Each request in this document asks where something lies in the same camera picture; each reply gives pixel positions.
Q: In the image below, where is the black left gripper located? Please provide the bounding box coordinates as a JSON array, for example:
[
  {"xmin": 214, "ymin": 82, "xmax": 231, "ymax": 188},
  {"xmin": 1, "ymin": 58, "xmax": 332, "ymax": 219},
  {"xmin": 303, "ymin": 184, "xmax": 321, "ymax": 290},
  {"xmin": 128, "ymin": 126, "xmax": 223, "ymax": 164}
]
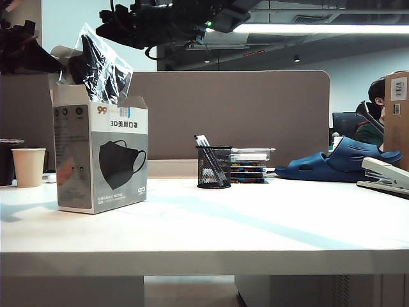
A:
[{"xmin": 0, "ymin": 19, "xmax": 65, "ymax": 76}]

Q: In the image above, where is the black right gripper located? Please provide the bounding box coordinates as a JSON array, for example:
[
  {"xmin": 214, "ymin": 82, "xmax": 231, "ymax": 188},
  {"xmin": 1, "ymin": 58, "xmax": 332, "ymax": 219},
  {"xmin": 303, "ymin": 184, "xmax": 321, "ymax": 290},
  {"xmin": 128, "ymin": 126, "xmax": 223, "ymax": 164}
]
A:
[{"xmin": 95, "ymin": 0, "xmax": 207, "ymax": 49}]

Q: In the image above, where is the black mask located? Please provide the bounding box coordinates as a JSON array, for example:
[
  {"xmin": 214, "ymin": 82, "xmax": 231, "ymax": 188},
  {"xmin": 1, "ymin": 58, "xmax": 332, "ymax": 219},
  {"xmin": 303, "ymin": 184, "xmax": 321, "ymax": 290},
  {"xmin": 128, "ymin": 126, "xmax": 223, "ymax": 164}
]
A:
[{"xmin": 68, "ymin": 24, "xmax": 134, "ymax": 107}]

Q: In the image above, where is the grey white mask box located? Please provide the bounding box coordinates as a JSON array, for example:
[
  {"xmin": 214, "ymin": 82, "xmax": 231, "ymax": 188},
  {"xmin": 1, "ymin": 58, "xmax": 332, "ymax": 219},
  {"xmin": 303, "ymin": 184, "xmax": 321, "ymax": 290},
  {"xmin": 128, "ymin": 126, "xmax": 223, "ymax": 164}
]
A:
[{"xmin": 47, "ymin": 44, "xmax": 150, "ymax": 215}]

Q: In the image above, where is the teal colourful printed box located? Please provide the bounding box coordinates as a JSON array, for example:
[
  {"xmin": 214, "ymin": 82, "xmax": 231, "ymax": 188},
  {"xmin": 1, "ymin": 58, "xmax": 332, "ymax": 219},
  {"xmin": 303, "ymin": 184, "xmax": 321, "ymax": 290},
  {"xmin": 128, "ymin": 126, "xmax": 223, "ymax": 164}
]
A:
[
  {"xmin": 230, "ymin": 176, "xmax": 267, "ymax": 185},
  {"xmin": 230, "ymin": 168, "xmax": 268, "ymax": 178},
  {"xmin": 230, "ymin": 161, "xmax": 268, "ymax": 170}
]

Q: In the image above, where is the brown cardboard box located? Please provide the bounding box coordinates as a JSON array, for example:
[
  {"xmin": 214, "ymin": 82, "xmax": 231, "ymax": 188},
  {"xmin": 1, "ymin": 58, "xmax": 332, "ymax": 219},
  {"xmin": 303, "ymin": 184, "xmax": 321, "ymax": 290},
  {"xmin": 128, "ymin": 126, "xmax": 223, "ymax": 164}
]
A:
[{"xmin": 383, "ymin": 70, "xmax": 409, "ymax": 172}]

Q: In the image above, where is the black cup with purple lid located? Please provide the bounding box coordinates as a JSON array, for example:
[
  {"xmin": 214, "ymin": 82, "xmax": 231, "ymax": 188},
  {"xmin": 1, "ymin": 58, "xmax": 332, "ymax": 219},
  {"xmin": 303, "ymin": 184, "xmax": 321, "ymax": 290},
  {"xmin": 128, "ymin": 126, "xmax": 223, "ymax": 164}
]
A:
[{"xmin": 0, "ymin": 138, "xmax": 26, "ymax": 187}]

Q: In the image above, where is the beige paper cup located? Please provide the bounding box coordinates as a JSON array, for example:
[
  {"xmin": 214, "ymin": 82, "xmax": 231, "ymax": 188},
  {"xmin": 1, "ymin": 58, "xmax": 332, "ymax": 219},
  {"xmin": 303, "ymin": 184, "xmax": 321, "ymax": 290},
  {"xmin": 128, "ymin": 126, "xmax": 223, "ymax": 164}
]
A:
[{"xmin": 11, "ymin": 148, "xmax": 47, "ymax": 188}]

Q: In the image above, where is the brown desk divider panel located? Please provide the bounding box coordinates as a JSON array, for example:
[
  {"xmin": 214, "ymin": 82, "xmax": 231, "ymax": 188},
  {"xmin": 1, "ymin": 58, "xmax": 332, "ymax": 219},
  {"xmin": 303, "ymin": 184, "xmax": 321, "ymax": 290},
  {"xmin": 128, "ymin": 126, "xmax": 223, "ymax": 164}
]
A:
[{"xmin": 0, "ymin": 70, "xmax": 330, "ymax": 161}]

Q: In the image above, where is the black capped pen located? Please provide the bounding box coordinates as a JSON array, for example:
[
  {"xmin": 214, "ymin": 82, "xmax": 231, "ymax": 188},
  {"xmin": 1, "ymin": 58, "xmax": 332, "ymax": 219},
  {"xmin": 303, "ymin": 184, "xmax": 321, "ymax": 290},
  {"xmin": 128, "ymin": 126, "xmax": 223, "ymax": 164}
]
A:
[{"xmin": 194, "ymin": 134, "xmax": 224, "ymax": 188}]

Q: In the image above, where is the black pen with clear cap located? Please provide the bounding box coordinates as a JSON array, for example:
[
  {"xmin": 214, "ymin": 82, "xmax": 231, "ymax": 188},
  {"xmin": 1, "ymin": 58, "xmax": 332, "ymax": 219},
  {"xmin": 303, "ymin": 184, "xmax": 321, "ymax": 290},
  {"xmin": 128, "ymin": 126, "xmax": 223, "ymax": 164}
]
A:
[
  {"xmin": 197, "ymin": 135, "xmax": 228, "ymax": 188},
  {"xmin": 201, "ymin": 136, "xmax": 231, "ymax": 187}
]

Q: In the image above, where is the black mesh pen holder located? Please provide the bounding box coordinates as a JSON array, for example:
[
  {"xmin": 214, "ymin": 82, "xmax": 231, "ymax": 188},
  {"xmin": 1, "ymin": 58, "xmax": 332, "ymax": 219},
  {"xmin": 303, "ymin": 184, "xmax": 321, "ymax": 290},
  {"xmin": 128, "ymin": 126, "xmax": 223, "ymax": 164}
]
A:
[{"xmin": 195, "ymin": 145, "xmax": 233, "ymax": 189}]

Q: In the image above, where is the clear plastic case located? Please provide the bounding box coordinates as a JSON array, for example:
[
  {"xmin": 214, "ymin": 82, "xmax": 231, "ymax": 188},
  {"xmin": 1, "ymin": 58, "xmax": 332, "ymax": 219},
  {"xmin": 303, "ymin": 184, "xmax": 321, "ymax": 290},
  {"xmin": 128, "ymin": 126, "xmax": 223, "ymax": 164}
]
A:
[{"xmin": 230, "ymin": 147, "xmax": 277, "ymax": 162}]

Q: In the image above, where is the long ceiling light strip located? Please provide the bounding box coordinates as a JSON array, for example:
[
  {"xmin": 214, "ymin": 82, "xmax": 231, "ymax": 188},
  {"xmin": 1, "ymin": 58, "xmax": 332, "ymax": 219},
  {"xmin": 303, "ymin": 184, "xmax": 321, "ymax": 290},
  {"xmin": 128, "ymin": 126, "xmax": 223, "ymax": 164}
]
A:
[{"xmin": 232, "ymin": 24, "xmax": 409, "ymax": 35}]

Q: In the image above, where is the grey desk side panel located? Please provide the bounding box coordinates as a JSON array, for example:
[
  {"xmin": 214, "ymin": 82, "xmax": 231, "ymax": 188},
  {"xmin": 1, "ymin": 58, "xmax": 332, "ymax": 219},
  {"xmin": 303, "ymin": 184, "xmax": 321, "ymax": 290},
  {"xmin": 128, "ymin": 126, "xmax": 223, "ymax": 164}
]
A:
[{"xmin": 0, "ymin": 275, "xmax": 145, "ymax": 307}]

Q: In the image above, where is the blue rubber slipper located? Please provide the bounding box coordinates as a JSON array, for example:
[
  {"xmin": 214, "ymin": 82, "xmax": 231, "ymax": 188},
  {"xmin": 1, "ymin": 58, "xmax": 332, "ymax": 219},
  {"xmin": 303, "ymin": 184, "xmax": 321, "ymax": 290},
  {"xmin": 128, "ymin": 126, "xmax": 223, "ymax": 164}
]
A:
[
  {"xmin": 325, "ymin": 137, "xmax": 403, "ymax": 176},
  {"xmin": 274, "ymin": 152, "xmax": 367, "ymax": 184}
]

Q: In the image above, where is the black computer monitor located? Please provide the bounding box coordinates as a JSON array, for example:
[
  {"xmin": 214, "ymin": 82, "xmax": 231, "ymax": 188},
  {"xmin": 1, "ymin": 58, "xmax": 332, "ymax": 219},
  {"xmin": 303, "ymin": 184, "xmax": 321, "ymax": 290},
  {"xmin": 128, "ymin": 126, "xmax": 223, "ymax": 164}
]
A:
[{"xmin": 332, "ymin": 112, "xmax": 365, "ymax": 140}]

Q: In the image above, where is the person in green shirt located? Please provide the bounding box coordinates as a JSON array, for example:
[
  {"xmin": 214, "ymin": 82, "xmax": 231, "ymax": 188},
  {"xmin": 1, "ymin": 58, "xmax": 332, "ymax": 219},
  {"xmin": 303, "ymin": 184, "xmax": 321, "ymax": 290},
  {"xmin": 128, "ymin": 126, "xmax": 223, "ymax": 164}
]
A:
[{"xmin": 356, "ymin": 77, "xmax": 387, "ymax": 151}]

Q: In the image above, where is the beige grey stapler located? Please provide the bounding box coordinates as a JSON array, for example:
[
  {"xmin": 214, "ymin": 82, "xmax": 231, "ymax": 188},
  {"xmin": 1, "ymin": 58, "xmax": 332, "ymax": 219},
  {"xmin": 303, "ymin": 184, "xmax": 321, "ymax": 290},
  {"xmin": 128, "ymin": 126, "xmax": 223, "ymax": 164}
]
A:
[{"xmin": 356, "ymin": 156, "xmax": 409, "ymax": 196}]

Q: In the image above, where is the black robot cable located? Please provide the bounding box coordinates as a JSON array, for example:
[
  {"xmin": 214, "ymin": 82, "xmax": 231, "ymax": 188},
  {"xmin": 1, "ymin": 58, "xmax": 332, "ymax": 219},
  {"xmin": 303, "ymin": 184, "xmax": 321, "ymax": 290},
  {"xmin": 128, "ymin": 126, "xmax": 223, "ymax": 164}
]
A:
[{"xmin": 144, "ymin": 44, "xmax": 159, "ymax": 61}]

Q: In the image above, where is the beige cable tray flap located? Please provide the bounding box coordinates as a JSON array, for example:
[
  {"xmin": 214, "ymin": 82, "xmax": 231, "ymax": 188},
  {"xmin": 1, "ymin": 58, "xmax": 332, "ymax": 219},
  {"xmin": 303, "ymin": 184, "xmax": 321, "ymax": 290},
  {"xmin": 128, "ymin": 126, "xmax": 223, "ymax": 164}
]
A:
[{"xmin": 146, "ymin": 159, "xmax": 201, "ymax": 178}]

